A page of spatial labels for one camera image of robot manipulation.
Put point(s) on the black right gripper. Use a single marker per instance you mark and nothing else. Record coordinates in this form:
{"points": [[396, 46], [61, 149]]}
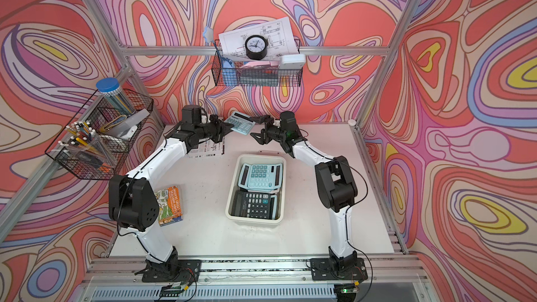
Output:
{"points": [[260, 119]]}

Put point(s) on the white paper drawing sheet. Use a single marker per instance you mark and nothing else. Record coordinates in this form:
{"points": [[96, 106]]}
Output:
{"points": [[278, 33]]}

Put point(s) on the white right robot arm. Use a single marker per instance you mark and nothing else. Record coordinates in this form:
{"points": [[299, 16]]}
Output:
{"points": [[336, 186]]}

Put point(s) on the blue lid pencil jar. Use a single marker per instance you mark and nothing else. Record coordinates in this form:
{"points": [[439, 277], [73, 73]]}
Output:
{"points": [[112, 91]]}

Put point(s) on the black wire side basket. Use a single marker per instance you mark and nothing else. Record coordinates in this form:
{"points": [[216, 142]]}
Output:
{"points": [[98, 112]]}

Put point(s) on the black round clock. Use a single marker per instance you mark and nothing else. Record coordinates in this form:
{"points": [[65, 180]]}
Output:
{"points": [[256, 47]]}

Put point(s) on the clear cup of pens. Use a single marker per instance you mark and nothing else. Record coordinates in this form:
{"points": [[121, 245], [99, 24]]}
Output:
{"points": [[87, 146]]}

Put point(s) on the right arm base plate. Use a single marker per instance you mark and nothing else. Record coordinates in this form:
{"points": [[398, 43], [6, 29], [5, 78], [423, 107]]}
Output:
{"points": [[324, 269]]}

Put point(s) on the light blue calculator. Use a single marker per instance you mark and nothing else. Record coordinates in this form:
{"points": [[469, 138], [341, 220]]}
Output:
{"points": [[264, 178]]}

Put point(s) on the design weekly magazine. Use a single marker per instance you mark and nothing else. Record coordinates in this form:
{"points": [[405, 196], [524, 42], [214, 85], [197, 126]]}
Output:
{"points": [[208, 149]]}

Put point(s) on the cream plastic storage box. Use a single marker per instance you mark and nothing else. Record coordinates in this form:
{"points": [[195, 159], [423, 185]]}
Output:
{"points": [[257, 159]]}

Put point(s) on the white device in basket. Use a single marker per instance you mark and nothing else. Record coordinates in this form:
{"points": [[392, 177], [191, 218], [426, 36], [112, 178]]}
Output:
{"points": [[292, 62]]}

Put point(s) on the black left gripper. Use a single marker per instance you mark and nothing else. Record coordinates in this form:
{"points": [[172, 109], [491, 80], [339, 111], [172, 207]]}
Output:
{"points": [[220, 129]]}

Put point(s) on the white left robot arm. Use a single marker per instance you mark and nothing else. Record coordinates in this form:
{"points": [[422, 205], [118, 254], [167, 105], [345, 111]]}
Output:
{"points": [[132, 201]]}

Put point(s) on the colourful treehouse book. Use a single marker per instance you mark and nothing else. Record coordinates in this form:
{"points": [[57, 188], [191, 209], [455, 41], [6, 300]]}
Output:
{"points": [[170, 208]]}

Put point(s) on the white box in side basket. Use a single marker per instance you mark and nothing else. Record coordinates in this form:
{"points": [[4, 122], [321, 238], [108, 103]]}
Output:
{"points": [[125, 126]]}

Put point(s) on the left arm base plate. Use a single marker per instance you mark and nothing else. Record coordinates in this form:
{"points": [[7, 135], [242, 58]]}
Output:
{"points": [[182, 270]]}

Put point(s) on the teal calculator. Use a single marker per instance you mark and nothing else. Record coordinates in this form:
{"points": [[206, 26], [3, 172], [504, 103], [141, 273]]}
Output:
{"points": [[241, 122]]}

